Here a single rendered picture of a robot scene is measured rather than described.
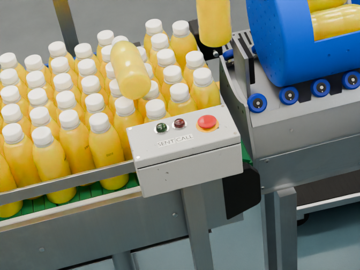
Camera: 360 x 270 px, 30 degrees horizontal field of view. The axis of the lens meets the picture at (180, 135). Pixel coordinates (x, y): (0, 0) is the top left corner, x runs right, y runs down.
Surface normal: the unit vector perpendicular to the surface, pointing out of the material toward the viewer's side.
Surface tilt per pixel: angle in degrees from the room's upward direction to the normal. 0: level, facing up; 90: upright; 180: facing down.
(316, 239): 0
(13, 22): 0
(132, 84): 91
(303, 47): 81
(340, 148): 110
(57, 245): 90
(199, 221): 90
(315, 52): 88
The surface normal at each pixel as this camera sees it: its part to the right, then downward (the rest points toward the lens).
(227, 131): -0.12, -0.74
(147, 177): 0.22, 0.62
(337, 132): 0.17, 0.34
